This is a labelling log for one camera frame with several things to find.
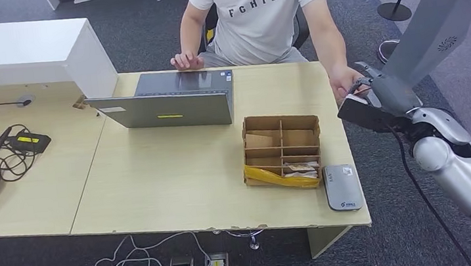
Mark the robot right hand grey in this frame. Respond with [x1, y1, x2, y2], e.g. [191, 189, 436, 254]
[344, 55, 424, 123]

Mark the person's left hand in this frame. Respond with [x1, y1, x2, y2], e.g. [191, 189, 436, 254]
[327, 62, 369, 106]

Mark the person's right hand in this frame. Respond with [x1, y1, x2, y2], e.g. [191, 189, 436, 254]
[169, 50, 206, 73]

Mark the person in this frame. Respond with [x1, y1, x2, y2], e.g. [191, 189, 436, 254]
[164, 0, 371, 123]

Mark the patterned room key card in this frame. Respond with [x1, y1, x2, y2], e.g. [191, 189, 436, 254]
[282, 159, 321, 175]
[283, 169, 320, 183]

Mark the grey card reader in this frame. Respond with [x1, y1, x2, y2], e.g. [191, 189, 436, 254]
[321, 162, 364, 215]

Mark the chrome round base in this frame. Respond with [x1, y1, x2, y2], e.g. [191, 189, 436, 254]
[376, 38, 404, 65]

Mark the grey laptop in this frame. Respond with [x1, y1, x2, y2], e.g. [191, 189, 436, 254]
[83, 64, 239, 141]

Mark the grey kiosk stand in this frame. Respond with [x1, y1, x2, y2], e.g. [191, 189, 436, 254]
[374, 0, 471, 91]

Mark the cardboard organizer box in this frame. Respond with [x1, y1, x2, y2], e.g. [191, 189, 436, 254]
[237, 108, 327, 196]

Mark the beige desk leg panel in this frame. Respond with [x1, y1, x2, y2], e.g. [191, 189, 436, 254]
[306, 223, 355, 260]

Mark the black gooseneck microphone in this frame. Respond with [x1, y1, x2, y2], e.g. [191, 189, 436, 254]
[0, 93, 37, 125]

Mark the white counter shelf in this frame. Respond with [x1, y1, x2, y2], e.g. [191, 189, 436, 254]
[0, 9, 121, 110]

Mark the black adapter with yellow label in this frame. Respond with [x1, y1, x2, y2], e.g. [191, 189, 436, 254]
[6, 128, 54, 158]

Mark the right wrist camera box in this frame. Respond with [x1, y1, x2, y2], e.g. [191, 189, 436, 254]
[335, 87, 411, 139]

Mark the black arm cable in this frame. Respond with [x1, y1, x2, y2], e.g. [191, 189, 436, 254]
[385, 114, 471, 266]

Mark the small wooden bracket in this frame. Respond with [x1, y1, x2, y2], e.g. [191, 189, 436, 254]
[72, 95, 89, 111]

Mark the chrome bracket under desk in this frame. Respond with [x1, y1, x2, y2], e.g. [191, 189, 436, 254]
[210, 224, 267, 255]

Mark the black tangled cable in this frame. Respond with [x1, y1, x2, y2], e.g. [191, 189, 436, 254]
[0, 122, 45, 184]

